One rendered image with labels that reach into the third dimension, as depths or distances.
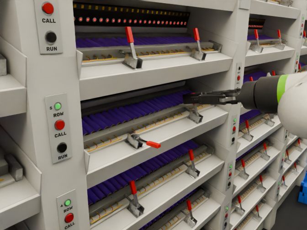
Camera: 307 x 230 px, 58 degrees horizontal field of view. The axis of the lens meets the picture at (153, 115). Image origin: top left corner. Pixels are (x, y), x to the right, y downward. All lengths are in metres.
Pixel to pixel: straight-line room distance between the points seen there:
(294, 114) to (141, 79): 0.32
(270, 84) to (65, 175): 0.50
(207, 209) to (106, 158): 0.60
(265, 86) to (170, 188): 0.40
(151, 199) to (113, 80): 0.39
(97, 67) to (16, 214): 0.31
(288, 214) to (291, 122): 1.70
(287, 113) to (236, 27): 0.49
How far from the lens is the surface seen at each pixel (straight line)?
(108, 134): 0.67
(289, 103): 0.56
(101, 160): 0.62
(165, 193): 0.85
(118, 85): 0.59
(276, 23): 1.68
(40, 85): 0.49
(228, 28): 1.00
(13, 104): 0.48
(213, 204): 1.17
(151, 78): 0.66
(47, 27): 0.49
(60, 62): 0.50
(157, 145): 0.62
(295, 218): 2.21
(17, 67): 0.49
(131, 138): 0.67
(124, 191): 0.79
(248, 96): 0.74
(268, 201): 1.93
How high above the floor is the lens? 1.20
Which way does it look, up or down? 17 degrees down
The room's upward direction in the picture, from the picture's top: straight up
